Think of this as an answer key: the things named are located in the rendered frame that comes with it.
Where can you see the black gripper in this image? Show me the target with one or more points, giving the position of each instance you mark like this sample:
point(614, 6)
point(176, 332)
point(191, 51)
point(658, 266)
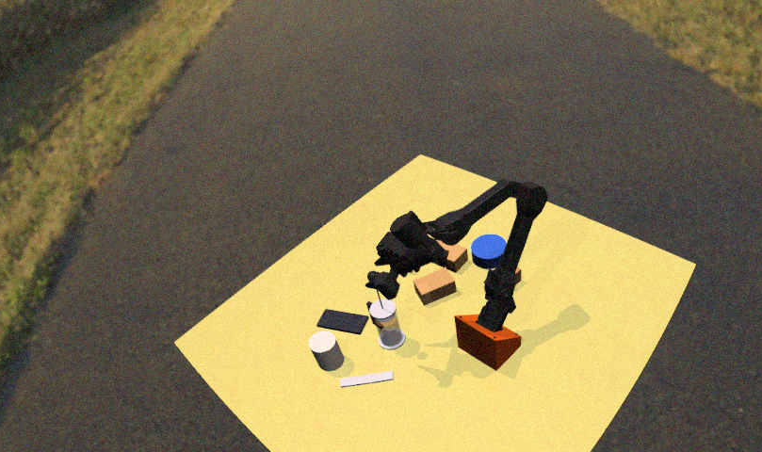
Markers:
point(386, 282)

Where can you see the dark grey flat rectangular mat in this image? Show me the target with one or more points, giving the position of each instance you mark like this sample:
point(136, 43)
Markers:
point(342, 321)

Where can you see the white flat bar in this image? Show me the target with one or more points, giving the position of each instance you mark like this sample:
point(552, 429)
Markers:
point(365, 379)

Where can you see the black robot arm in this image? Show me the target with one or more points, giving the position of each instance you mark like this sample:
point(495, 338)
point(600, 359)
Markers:
point(450, 228)

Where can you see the glass french press with black plunger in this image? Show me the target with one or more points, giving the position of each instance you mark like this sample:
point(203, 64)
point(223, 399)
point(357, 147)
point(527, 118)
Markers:
point(383, 314)

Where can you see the blue short cylinder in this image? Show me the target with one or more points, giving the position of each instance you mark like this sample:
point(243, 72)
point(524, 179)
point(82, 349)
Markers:
point(487, 250)

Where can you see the grey cylinder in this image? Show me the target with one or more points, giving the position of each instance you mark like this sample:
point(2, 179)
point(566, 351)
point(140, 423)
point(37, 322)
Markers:
point(326, 350)

